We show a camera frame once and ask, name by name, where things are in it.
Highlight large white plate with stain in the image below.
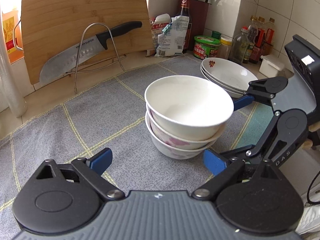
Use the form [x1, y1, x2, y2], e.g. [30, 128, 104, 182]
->
[200, 67, 245, 98]

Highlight white fruit-print plate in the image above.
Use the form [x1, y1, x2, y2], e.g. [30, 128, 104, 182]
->
[201, 57, 258, 92]

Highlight white bowl pink flowers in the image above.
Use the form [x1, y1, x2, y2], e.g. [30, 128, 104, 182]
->
[146, 120, 216, 160]

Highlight grey and teal towel mat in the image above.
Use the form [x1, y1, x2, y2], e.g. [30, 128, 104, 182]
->
[0, 53, 275, 212]

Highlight white plastic seasoning box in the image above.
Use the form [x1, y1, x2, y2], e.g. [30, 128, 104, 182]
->
[259, 54, 285, 78]

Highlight glass oil bottle red cap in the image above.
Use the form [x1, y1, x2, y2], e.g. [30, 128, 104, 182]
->
[228, 27, 249, 65]

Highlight red label sauce bottle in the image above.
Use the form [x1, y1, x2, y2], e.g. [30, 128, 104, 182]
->
[249, 16, 266, 63]

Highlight orange cap sauce bottle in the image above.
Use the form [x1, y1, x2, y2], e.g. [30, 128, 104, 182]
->
[261, 18, 276, 56]

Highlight yellow lid spice jar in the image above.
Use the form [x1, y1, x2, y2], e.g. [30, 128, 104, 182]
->
[217, 36, 232, 59]

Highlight green lid sauce jar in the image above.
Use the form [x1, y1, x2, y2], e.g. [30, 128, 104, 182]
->
[193, 36, 221, 60]

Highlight green cap small jar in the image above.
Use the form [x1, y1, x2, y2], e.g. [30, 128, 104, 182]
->
[212, 31, 221, 40]

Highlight yellow lid bottle back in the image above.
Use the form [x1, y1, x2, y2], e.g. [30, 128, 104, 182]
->
[243, 15, 258, 63]

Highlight white plastic food bag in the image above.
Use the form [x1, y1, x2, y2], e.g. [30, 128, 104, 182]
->
[155, 16, 185, 57]

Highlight dark red knife block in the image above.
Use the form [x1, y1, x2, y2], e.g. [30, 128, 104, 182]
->
[178, 0, 209, 53]

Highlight dark soy sauce bottle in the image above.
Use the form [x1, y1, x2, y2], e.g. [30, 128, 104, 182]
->
[177, 0, 192, 53]

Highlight red snack bag with clip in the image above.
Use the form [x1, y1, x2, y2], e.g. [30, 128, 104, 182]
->
[146, 14, 171, 57]

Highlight plastic wrap roll right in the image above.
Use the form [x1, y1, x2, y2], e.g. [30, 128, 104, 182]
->
[1, 12, 27, 117]

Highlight bamboo cutting board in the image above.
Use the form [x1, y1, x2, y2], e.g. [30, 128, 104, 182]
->
[21, 0, 153, 85]

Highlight orange cooking wine jug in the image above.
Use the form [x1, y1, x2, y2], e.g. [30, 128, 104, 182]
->
[2, 10, 24, 64]

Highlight black cable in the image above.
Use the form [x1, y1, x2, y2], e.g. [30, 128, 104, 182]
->
[306, 169, 320, 204]

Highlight metal wire rack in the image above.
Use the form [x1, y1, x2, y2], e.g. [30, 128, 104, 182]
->
[68, 23, 125, 94]

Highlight kitchen knife black handle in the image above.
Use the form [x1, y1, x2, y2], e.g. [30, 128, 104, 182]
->
[40, 21, 142, 85]

